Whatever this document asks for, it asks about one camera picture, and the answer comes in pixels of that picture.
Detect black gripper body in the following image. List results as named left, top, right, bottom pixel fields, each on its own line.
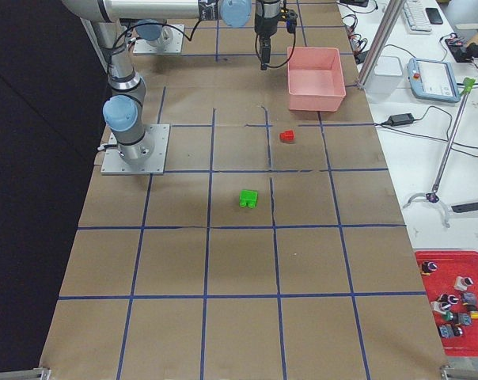
left=254, top=0, right=281, bottom=37

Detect green toy block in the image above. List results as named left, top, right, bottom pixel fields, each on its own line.
left=239, top=189, right=258, bottom=208

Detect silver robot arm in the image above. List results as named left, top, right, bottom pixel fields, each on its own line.
left=131, top=21, right=254, bottom=59
left=63, top=1, right=297, bottom=165

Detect pink plastic box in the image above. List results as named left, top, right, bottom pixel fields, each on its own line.
left=287, top=47, right=346, bottom=112

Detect white square box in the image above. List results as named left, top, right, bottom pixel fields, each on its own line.
left=366, top=55, right=403, bottom=103

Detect red toy block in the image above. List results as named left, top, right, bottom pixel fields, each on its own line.
left=279, top=130, right=295, bottom=143

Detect white keyboard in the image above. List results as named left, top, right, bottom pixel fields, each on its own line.
left=403, top=0, right=432, bottom=35

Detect black power adapter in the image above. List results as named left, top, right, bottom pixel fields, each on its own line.
left=385, top=113, right=415, bottom=127

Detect black smartphone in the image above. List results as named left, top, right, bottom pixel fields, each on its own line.
left=425, top=8, right=443, bottom=25

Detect blue teach pendant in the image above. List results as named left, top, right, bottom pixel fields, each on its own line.
left=407, top=58, right=461, bottom=103

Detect brown paper table mat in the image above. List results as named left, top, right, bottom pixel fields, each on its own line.
left=40, top=1, right=446, bottom=379

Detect red plastic tray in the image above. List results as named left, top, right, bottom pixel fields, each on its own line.
left=415, top=251, right=478, bottom=356

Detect aluminium frame post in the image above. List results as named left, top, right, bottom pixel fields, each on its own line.
left=357, top=0, right=405, bottom=90

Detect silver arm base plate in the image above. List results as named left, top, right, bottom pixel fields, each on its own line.
left=101, top=124, right=170, bottom=175

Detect green handled reacher grabber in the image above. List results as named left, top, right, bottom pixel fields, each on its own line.
left=402, top=78, right=476, bottom=228

